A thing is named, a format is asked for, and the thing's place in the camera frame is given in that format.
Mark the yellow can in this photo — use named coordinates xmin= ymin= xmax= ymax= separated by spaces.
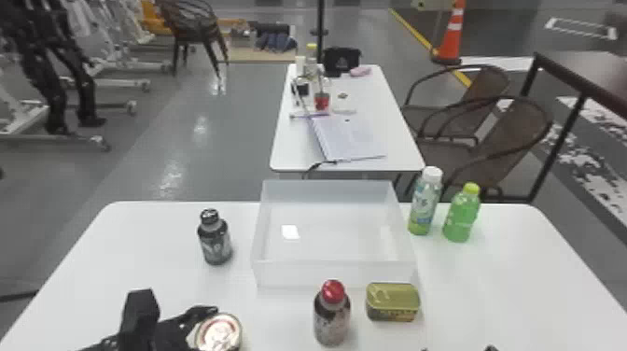
xmin=365 ymin=281 xmax=422 ymax=323

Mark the dark brown chair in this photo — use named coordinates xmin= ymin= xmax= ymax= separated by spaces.
xmin=155 ymin=0 xmax=230 ymax=78

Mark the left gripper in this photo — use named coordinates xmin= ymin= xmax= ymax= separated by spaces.
xmin=150 ymin=304 xmax=220 ymax=351

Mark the black bottle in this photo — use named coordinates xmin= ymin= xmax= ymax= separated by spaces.
xmin=196 ymin=207 xmax=234 ymax=267

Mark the white open notebook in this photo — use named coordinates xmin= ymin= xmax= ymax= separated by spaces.
xmin=307 ymin=112 xmax=388 ymax=163

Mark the orange cone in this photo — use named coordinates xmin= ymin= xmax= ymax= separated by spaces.
xmin=429 ymin=0 xmax=467 ymax=67

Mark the black bag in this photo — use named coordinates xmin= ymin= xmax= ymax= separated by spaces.
xmin=322 ymin=46 xmax=363 ymax=78

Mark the white capped green bottle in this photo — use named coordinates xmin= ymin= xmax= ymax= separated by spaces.
xmin=407 ymin=165 xmax=444 ymax=237

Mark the white side table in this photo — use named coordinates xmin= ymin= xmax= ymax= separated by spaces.
xmin=269 ymin=63 xmax=426 ymax=183

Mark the silver can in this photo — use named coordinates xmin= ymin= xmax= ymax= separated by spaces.
xmin=187 ymin=312 xmax=244 ymax=351

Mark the dark side table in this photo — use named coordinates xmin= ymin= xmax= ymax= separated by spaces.
xmin=489 ymin=50 xmax=627 ymax=205

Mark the brown wicker chair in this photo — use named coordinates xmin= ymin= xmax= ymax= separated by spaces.
xmin=400 ymin=63 xmax=513 ymax=139
xmin=394 ymin=95 xmax=555 ymax=204

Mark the clear box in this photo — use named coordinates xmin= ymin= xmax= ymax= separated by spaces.
xmin=250 ymin=178 xmax=419 ymax=290

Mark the red capped dark bottle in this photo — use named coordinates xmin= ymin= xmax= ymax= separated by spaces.
xmin=313 ymin=279 xmax=352 ymax=348

